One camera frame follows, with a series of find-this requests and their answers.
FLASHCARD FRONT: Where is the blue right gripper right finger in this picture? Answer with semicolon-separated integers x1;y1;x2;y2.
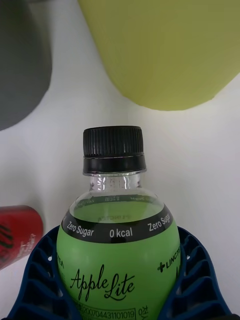
157;225;234;320

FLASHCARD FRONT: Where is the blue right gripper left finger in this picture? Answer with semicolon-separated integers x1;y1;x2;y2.
4;225;76;320

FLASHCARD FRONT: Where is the green label plastic bottle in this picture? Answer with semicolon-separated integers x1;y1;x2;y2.
55;125;182;320

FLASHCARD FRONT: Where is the red drink can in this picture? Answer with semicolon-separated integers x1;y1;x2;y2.
0;204;44;271

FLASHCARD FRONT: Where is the grey plastic waste bin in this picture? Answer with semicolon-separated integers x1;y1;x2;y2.
0;0;53;132

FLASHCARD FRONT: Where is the yellow-green plastic waste bin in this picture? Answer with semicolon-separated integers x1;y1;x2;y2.
76;0;240;112

